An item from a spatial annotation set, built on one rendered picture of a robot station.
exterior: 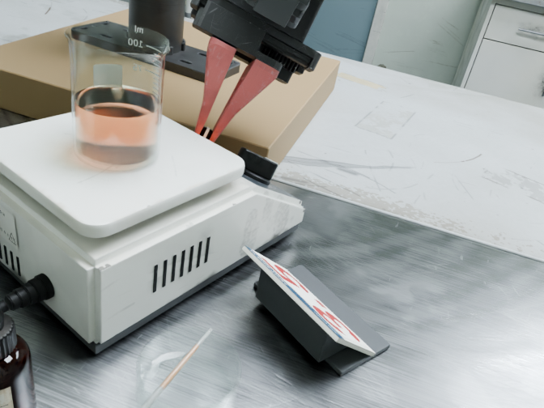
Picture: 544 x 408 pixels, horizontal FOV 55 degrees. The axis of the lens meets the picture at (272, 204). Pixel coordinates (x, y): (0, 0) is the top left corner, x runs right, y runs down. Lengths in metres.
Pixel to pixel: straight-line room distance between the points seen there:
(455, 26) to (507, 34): 0.62
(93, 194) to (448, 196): 0.38
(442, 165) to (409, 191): 0.09
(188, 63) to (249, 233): 0.30
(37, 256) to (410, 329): 0.24
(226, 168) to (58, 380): 0.15
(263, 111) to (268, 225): 0.18
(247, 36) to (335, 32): 2.87
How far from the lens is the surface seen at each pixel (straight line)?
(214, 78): 0.40
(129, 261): 0.28
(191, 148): 0.34
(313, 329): 0.32
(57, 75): 0.57
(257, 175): 0.39
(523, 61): 2.67
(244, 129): 0.49
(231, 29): 0.39
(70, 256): 0.28
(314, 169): 0.53
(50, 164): 0.32
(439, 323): 0.39
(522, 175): 0.67
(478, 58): 2.65
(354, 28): 3.24
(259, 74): 0.39
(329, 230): 0.45
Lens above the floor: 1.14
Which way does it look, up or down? 32 degrees down
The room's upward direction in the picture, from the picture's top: 11 degrees clockwise
